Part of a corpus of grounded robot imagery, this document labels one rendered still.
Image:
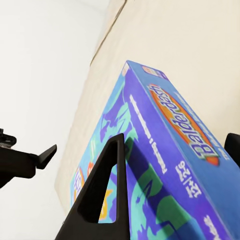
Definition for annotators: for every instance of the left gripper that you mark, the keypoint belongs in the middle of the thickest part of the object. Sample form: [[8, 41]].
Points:
[[20, 164]]

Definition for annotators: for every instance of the bed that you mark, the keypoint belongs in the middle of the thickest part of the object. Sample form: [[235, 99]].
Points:
[[196, 43]]

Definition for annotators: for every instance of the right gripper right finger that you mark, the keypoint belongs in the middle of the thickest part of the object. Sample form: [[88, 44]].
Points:
[[232, 146]]

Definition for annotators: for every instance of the board game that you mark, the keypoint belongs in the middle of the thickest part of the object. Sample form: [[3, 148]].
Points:
[[181, 182]]

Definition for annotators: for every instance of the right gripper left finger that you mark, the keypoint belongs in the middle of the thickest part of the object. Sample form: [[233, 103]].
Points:
[[82, 220]]

